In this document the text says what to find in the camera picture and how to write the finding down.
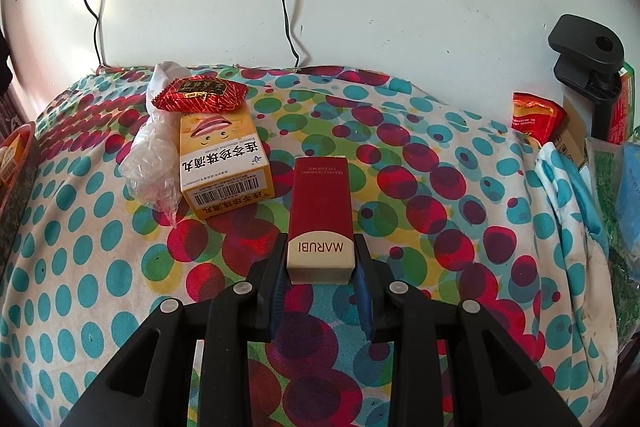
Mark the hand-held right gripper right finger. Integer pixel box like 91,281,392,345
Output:
350,234,583,427

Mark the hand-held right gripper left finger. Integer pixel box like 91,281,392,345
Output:
60,234,291,427

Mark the red and white box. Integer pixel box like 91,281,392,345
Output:
287,157,357,286

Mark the orange medicine box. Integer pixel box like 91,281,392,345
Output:
179,109,275,220

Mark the red snack packet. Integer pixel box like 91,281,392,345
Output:
151,76,249,115

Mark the red round basin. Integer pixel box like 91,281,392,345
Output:
0,121,41,268

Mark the polka dot cloth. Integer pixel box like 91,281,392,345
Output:
0,64,626,427

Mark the white blue-drop cloth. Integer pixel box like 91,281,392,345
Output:
532,139,611,258

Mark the white tissue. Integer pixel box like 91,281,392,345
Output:
146,62,190,118

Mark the red foil packet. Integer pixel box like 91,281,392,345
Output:
511,91,568,145

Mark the brown cardboard box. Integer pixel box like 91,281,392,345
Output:
550,94,593,170

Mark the large clear plastic bag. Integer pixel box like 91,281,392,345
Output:
585,134,640,348

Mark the blue sponge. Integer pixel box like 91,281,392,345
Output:
615,142,640,253

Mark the green and red pack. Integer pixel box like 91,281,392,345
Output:
607,62,640,145

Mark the black clamp mount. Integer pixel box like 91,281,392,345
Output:
547,13,626,142

